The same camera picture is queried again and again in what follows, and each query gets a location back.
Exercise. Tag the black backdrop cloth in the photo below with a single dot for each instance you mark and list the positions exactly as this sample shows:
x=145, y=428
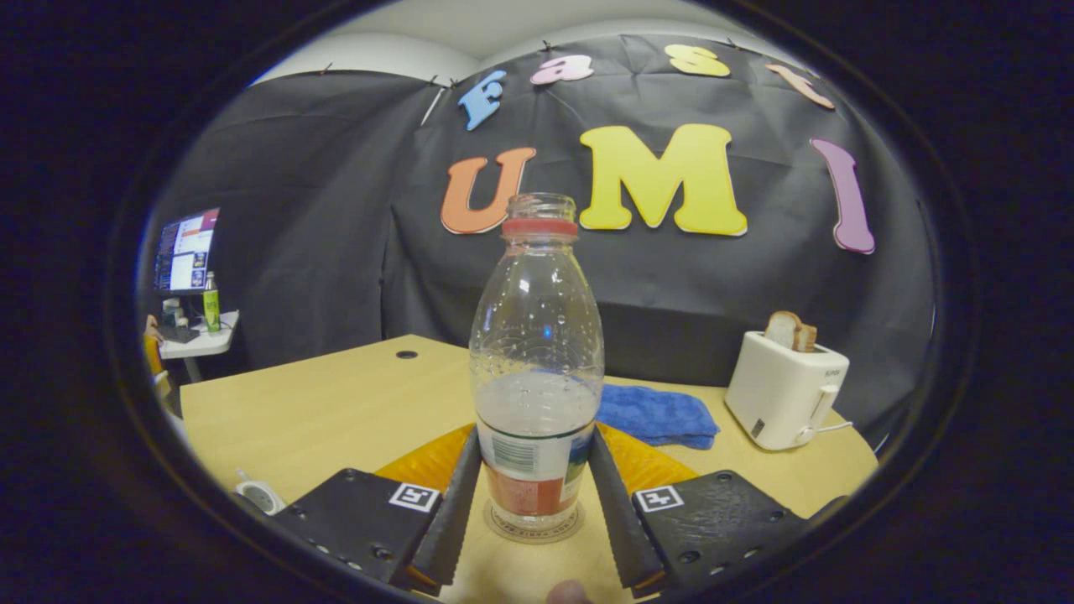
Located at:
x=336, y=252

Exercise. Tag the white ceramic teacup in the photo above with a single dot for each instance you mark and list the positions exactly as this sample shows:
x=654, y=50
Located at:
x=256, y=495

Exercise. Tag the green drink bottle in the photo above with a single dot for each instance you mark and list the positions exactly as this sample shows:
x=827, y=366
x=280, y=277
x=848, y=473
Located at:
x=211, y=306

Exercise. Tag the blue towel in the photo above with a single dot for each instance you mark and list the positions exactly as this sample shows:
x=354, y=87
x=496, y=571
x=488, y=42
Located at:
x=659, y=415

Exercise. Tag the white side table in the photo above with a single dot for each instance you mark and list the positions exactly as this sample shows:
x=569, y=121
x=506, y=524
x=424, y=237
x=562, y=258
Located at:
x=214, y=342

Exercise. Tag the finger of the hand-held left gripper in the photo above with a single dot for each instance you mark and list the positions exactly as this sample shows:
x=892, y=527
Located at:
x=156, y=365

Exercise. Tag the white toaster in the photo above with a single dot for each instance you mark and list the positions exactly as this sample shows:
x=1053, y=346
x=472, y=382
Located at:
x=780, y=390

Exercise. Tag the pale bread slice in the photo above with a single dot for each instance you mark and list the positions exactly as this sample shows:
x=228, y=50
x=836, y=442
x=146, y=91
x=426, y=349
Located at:
x=780, y=329

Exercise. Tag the computer monitor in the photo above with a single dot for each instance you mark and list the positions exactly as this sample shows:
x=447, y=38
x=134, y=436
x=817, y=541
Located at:
x=186, y=252

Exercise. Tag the brown bread slice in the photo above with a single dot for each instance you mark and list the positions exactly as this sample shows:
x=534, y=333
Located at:
x=807, y=337

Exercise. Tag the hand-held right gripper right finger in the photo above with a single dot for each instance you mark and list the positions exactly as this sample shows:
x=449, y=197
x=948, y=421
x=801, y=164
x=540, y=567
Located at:
x=619, y=520

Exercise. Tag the clear plastic water bottle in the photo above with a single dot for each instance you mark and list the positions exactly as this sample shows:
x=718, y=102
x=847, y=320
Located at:
x=537, y=419

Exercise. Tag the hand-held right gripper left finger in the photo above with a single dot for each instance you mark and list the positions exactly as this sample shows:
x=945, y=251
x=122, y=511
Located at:
x=453, y=520

